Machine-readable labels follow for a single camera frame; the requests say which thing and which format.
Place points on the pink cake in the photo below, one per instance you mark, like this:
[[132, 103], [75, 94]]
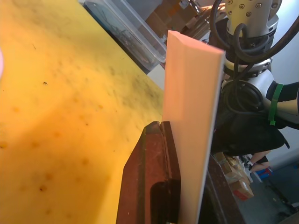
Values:
[[1, 63]]

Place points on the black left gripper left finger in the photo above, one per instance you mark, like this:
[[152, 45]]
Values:
[[144, 177]]

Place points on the silver robot torso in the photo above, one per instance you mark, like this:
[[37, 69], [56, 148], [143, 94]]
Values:
[[247, 14]]

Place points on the pale matchbox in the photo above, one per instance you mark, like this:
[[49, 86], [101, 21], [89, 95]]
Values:
[[191, 93]]

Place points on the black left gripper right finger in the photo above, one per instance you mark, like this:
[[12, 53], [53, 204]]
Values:
[[217, 200]]

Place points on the black and white robot limb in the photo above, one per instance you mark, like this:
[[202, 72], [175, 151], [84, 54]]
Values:
[[288, 100]]

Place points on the cardboard box with red label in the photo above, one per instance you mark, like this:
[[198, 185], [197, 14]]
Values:
[[241, 190]]

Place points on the brown cardboard box stack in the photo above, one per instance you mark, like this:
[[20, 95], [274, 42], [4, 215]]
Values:
[[177, 16]]

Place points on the clear plastic storage bin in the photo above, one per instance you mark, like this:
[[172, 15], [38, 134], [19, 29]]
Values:
[[130, 28]]

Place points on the person in black clothes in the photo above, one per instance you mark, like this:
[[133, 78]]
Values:
[[247, 135]]

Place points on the small cardboard box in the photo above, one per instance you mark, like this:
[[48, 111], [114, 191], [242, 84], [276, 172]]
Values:
[[220, 158]]

